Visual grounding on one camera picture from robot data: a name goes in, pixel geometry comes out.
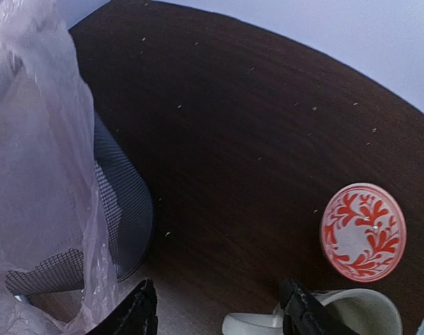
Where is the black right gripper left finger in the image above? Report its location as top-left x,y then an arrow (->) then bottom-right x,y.
87,279 -> 158,335

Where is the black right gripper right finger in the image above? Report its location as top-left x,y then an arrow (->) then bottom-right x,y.
280,279 -> 356,335

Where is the grey mesh trash bin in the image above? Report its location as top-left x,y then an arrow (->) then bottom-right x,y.
6,116 -> 155,295

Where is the pink plastic trash bag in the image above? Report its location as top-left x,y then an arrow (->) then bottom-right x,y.
0,1 -> 118,334

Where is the cream patterned mug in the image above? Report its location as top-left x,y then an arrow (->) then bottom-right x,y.
222,288 -> 403,334

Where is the red patterned bowl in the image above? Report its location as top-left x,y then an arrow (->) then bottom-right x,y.
320,183 -> 407,283

